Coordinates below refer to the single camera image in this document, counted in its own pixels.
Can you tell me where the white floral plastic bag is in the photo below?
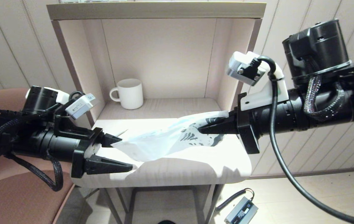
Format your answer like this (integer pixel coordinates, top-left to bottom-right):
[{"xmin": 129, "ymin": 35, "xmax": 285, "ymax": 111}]
[{"xmin": 112, "ymin": 110, "xmax": 229, "ymax": 162}]

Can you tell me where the black braided left arm sleeve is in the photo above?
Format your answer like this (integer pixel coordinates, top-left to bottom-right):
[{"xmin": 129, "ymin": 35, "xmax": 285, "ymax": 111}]
[{"xmin": 0, "ymin": 112, "xmax": 64, "ymax": 192}]

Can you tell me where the black braided arm sleeve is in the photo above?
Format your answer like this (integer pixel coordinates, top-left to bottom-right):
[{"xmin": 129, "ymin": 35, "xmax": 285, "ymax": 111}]
[
  {"xmin": 0, "ymin": 112, "xmax": 64, "ymax": 192},
  {"xmin": 303, "ymin": 75, "xmax": 345, "ymax": 122}
]

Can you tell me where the black braided right arm sleeve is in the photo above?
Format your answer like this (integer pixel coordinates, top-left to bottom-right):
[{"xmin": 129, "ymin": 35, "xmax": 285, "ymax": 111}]
[{"xmin": 303, "ymin": 75, "xmax": 345, "ymax": 122}]

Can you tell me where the white ribbed mug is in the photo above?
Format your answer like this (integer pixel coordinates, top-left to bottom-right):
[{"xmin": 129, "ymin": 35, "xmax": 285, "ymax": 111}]
[{"xmin": 109, "ymin": 78, "xmax": 144, "ymax": 110}]

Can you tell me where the light wood shelf desk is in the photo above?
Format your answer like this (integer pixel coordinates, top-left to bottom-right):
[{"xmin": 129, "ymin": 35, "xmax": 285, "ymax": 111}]
[{"xmin": 46, "ymin": 2, "xmax": 267, "ymax": 224}]

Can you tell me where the grey power supply box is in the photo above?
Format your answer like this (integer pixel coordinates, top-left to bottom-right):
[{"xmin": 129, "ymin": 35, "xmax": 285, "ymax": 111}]
[{"xmin": 224, "ymin": 197, "xmax": 258, "ymax": 224}]

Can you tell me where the pink brown chair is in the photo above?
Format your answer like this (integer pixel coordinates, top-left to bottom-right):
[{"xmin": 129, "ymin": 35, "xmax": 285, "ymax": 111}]
[{"xmin": 0, "ymin": 88, "xmax": 82, "ymax": 224}]

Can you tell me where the black right camera cable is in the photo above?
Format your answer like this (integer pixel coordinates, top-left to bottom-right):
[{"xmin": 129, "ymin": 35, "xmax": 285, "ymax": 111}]
[{"xmin": 256, "ymin": 55, "xmax": 354, "ymax": 224}]

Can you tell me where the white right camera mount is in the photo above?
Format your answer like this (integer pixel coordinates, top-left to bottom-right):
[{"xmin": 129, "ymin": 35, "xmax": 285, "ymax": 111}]
[{"xmin": 242, "ymin": 58, "xmax": 289, "ymax": 111}]

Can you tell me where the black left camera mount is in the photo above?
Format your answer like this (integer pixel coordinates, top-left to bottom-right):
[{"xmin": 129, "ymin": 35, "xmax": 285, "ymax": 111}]
[{"xmin": 54, "ymin": 100, "xmax": 96, "ymax": 140}]

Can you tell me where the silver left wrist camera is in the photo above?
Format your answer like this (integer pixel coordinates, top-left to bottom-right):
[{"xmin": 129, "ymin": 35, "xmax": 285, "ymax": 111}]
[{"xmin": 66, "ymin": 93, "xmax": 98, "ymax": 120}]

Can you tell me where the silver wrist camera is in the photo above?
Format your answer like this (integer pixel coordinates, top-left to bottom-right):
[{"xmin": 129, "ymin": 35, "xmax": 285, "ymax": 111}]
[
  {"xmin": 226, "ymin": 51, "xmax": 266, "ymax": 86},
  {"xmin": 66, "ymin": 93, "xmax": 98, "ymax": 120}
]

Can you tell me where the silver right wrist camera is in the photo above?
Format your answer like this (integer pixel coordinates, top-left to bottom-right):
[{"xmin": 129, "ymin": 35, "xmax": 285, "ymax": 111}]
[{"xmin": 226, "ymin": 51, "xmax": 266, "ymax": 86}]

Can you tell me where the black ribbed power cable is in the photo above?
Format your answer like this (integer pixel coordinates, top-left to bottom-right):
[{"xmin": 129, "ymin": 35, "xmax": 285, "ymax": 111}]
[{"xmin": 215, "ymin": 189, "xmax": 254, "ymax": 212}]

